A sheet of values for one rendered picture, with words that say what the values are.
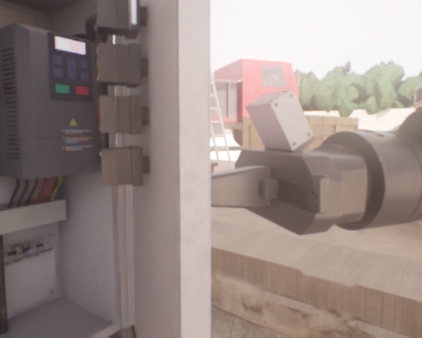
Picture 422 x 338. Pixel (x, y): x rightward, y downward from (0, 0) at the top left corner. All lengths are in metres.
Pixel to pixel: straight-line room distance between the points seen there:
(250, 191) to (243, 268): 1.62
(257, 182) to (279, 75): 10.30
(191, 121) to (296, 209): 0.10
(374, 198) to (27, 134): 0.45
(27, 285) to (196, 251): 0.58
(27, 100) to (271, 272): 1.48
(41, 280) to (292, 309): 1.27
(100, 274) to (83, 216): 0.12
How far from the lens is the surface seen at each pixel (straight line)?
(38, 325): 0.76
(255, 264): 1.82
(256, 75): 10.14
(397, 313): 1.66
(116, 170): 0.39
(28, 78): 0.54
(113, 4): 0.41
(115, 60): 0.40
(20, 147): 0.56
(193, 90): 0.20
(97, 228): 0.67
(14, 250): 0.74
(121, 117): 0.39
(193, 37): 0.21
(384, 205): 0.29
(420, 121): 0.34
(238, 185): 0.25
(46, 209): 0.68
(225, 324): 1.92
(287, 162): 0.24
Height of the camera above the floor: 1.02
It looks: 5 degrees down
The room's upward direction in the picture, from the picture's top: straight up
